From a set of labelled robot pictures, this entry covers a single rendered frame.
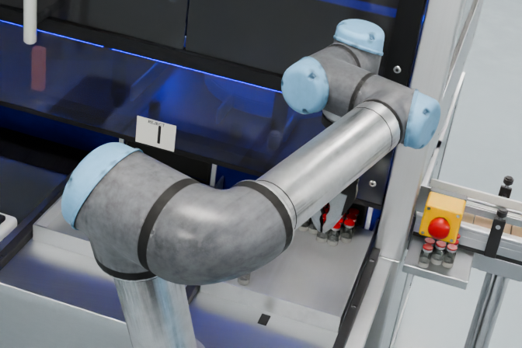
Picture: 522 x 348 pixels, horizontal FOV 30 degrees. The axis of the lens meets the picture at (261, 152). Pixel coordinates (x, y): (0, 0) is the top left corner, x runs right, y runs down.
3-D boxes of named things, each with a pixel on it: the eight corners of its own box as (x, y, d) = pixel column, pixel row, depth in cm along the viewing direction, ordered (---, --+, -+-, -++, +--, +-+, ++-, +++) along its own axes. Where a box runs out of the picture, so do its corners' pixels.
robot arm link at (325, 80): (346, 84, 131) (387, 61, 139) (279, 56, 136) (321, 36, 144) (337, 134, 135) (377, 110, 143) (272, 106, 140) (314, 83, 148)
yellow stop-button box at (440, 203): (423, 216, 193) (431, 186, 190) (459, 225, 192) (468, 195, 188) (417, 235, 187) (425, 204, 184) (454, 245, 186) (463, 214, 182)
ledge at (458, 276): (413, 234, 205) (415, 227, 204) (475, 252, 202) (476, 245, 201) (401, 271, 193) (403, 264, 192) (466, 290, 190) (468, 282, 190)
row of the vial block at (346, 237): (268, 215, 201) (270, 196, 198) (352, 239, 197) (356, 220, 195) (265, 220, 199) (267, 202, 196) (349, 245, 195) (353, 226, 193)
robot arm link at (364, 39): (323, 25, 143) (353, 11, 150) (311, 91, 149) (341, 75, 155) (368, 43, 140) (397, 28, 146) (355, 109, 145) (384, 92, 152)
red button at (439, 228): (428, 227, 187) (433, 210, 185) (448, 234, 186) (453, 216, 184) (425, 238, 184) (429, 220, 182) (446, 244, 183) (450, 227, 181)
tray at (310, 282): (256, 200, 206) (258, 186, 204) (376, 233, 200) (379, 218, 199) (200, 291, 177) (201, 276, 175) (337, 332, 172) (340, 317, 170)
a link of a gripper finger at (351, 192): (353, 214, 159) (362, 168, 155) (351, 218, 158) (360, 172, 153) (325, 206, 160) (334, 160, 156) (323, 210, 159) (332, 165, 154)
